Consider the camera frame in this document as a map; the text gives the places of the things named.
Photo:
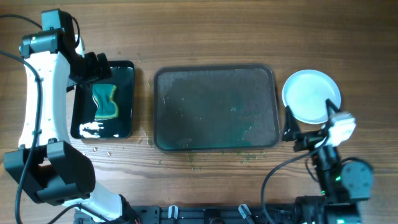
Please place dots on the black mounting rail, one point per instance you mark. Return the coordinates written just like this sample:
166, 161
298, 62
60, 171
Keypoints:
280, 213

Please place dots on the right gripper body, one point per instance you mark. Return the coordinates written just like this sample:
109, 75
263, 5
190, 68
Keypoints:
308, 137

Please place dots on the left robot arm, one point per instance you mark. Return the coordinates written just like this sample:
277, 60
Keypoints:
46, 166

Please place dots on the large dark serving tray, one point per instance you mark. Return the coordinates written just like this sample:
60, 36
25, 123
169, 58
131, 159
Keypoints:
215, 108

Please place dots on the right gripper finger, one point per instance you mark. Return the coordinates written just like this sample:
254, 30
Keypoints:
291, 130
332, 110

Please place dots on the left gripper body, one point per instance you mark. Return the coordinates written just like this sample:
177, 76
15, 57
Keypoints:
94, 66

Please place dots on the teal scrub sponge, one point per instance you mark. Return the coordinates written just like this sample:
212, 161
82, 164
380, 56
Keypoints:
103, 96

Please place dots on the black water tray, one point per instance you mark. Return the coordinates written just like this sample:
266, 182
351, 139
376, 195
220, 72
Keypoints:
85, 126

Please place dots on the white plate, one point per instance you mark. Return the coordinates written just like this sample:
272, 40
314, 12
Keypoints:
306, 92

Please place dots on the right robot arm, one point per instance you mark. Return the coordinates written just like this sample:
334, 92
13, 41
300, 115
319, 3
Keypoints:
343, 182

